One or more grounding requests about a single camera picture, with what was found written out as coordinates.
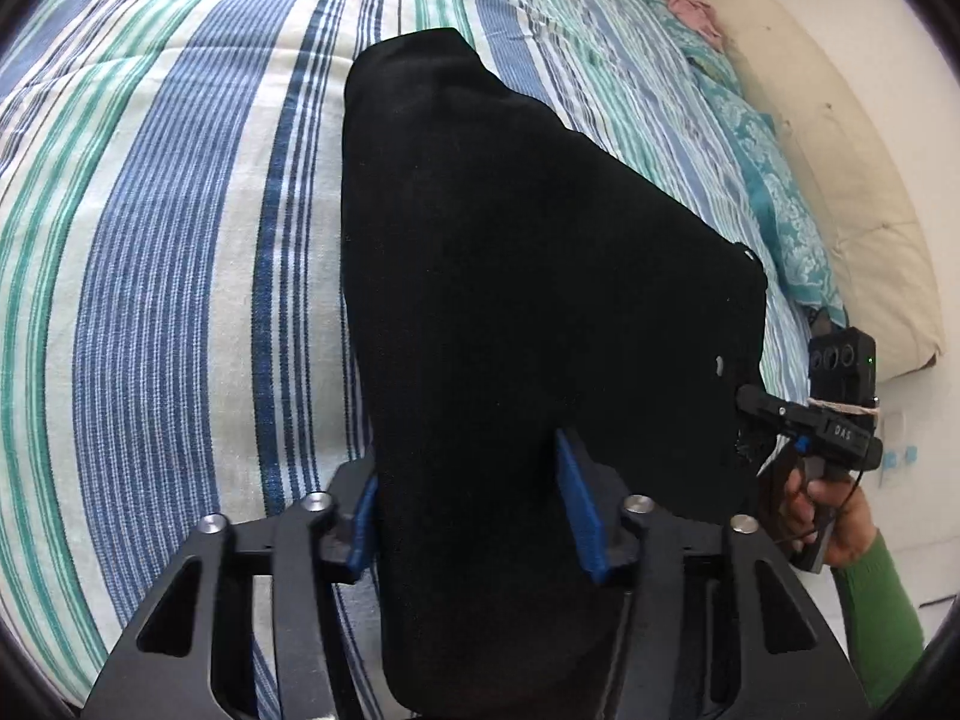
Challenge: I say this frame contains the black pants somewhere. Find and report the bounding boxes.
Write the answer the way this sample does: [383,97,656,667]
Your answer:
[342,29,768,718]

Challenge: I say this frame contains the green sleeved right forearm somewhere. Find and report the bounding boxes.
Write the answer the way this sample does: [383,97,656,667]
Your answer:
[832,533,924,709]

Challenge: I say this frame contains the person's right hand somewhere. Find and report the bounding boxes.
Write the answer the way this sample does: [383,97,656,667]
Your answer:
[776,461,878,569]

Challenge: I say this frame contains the cream headboard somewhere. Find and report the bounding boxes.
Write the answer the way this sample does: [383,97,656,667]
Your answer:
[706,0,946,382]

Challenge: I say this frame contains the teal patterned pillow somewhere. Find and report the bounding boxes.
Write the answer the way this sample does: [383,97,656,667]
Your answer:
[641,0,848,327]

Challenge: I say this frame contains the striped bed with cover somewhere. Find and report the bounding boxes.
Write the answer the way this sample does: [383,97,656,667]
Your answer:
[2,0,814,707]

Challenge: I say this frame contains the pink cloth on pillow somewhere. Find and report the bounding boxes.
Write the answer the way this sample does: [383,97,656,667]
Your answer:
[661,0,724,52]

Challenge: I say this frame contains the black cable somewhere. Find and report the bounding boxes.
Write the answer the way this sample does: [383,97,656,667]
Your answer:
[771,463,864,548]

